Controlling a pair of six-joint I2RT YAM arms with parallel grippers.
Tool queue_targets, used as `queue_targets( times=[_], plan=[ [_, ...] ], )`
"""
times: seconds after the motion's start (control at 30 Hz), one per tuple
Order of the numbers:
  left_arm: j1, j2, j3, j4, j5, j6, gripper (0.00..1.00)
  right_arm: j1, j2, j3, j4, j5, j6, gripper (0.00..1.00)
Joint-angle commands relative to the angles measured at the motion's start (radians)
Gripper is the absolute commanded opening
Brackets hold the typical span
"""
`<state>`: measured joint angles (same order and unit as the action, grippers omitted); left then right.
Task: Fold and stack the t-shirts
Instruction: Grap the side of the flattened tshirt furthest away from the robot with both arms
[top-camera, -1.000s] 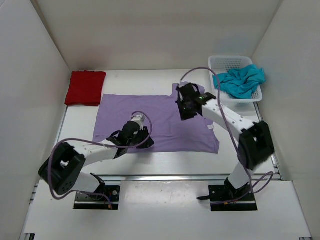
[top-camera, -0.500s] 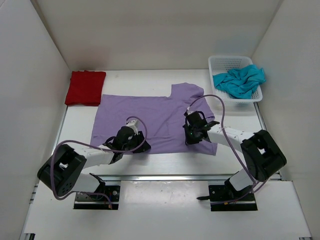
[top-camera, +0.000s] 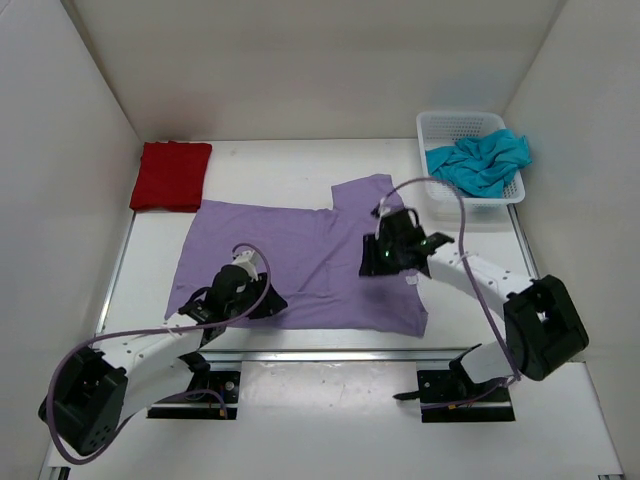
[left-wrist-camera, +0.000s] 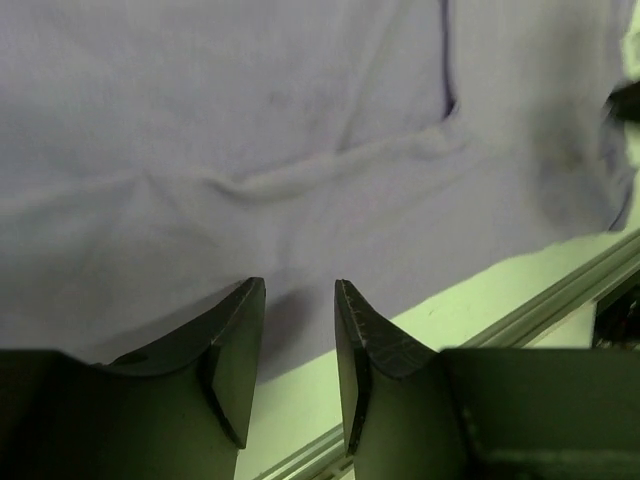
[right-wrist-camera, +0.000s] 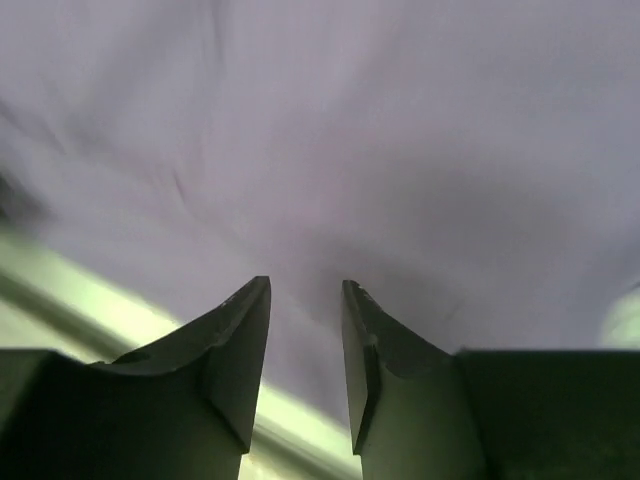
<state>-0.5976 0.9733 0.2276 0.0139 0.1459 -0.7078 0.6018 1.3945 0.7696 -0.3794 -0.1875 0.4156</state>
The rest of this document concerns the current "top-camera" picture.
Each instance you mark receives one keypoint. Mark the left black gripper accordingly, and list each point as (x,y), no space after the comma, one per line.
(271,304)

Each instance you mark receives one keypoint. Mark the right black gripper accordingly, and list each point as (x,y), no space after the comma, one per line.
(373,266)

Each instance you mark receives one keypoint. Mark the lilac t shirt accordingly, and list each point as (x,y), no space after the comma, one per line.
(315,257)

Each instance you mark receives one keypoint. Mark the teal t shirt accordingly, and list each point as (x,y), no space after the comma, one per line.
(481,167)

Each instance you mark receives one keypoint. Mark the red t shirt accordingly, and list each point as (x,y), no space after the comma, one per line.
(171,177)

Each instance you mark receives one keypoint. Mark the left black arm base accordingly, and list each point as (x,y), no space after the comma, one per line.
(211,394)

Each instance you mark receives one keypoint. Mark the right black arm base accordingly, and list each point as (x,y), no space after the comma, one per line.
(450,396)

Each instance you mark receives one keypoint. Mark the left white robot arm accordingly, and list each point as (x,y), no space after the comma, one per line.
(99,388)

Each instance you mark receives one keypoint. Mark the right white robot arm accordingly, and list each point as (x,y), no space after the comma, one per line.
(542,328)

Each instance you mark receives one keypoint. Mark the white plastic basket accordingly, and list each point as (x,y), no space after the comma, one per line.
(443,128)

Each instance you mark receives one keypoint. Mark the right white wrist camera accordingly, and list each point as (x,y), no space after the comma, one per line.
(381,209)

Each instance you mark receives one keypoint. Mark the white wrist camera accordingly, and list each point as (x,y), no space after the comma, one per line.
(248,261)
(381,209)

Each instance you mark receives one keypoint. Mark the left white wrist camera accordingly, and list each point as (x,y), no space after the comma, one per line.
(248,261)

